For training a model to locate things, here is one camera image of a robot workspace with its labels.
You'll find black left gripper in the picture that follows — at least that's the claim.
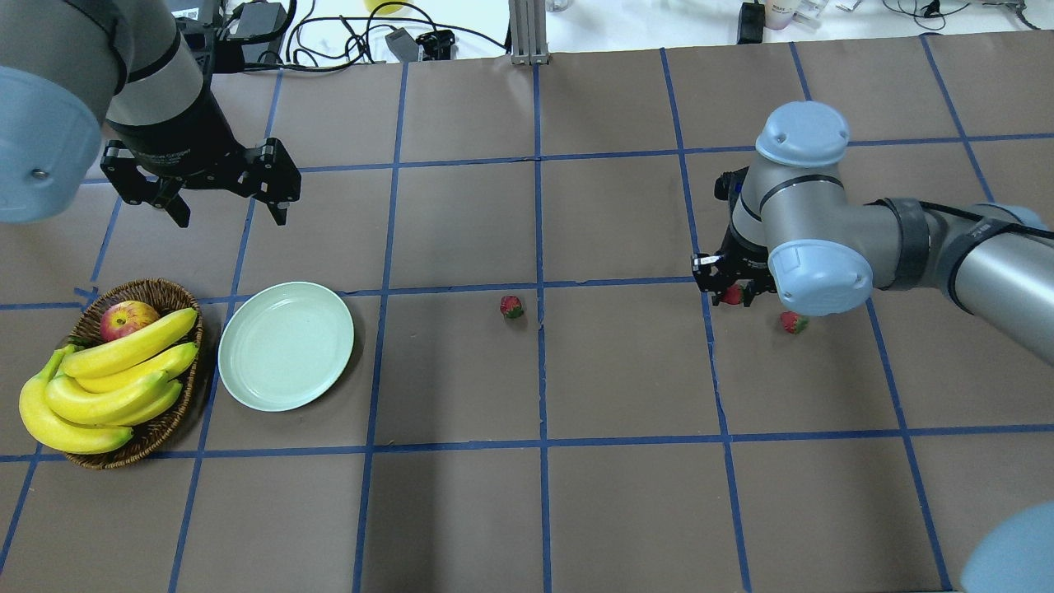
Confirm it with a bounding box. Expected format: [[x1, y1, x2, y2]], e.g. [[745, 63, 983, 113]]
[[100, 91, 302, 228]]

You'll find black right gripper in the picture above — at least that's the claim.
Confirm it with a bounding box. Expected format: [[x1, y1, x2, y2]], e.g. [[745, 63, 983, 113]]
[[692, 169, 777, 307]]

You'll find red strawberry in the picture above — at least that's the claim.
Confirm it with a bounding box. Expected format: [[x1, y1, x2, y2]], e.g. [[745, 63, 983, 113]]
[[779, 311, 811, 335], [720, 284, 744, 307], [497, 294, 525, 320]]

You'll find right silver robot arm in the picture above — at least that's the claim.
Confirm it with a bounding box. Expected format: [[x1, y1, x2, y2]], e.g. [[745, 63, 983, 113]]
[[692, 100, 1053, 363]]

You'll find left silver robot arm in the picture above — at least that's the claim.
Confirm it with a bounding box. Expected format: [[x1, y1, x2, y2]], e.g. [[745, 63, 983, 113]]
[[1, 1, 301, 226]]

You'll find pale green plate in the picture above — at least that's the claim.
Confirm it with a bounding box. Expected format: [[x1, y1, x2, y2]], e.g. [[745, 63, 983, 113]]
[[217, 282, 355, 413]]

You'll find red yellow apple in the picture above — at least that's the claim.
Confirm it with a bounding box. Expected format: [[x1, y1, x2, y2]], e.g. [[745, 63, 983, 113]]
[[99, 300, 161, 342]]

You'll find black power adapter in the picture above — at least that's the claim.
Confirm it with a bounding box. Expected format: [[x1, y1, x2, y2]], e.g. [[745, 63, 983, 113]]
[[226, 1, 287, 41]]

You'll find yellow banana bunch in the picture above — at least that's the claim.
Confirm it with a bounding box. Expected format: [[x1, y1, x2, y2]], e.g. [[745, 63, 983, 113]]
[[18, 307, 199, 455]]

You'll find woven wicker basket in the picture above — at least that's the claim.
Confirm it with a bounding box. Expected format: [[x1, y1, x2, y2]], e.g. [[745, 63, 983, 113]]
[[58, 278, 206, 470]]

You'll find aluminium frame post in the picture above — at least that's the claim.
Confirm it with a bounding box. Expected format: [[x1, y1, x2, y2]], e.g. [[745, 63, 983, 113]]
[[508, 0, 550, 65]]

